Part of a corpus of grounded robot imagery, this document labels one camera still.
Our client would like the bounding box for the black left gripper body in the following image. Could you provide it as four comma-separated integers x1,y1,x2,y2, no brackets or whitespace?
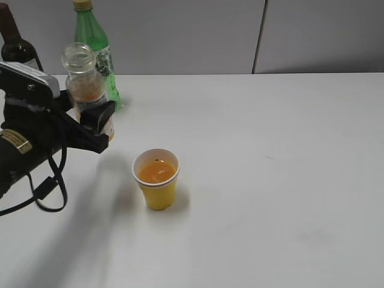
1,97,67,149

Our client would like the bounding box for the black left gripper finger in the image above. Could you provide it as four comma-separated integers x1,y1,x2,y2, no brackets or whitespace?
56,90,74,113
64,101,115,154

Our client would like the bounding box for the orange juice bottle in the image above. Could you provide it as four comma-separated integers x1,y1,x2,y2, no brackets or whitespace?
61,42,116,143

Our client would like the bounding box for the yellow paper cup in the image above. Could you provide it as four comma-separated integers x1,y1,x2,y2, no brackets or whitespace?
132,148,180,211

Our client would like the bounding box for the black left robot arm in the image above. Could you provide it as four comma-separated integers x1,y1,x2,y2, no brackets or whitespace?
1,91,115,194

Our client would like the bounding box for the dark red wine bottle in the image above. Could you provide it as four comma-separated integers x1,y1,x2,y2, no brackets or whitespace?
1,3,43,71

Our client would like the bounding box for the green plastic soda bottle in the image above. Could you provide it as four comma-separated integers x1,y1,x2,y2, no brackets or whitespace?
73,0,122,110

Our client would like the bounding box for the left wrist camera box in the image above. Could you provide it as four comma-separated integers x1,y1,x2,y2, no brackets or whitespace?
1,62,61,106

